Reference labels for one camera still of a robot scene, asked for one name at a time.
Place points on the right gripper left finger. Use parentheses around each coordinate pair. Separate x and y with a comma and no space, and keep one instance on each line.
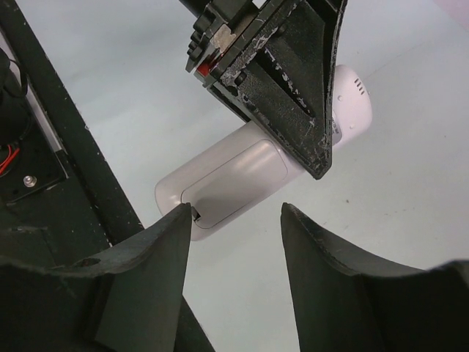
(125,298)

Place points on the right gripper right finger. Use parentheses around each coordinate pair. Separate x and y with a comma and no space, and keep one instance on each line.
(348,299)

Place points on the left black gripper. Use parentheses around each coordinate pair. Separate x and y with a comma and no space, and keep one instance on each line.
(272,64)

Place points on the white remote control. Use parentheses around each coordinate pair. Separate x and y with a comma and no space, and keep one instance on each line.
(247,166)

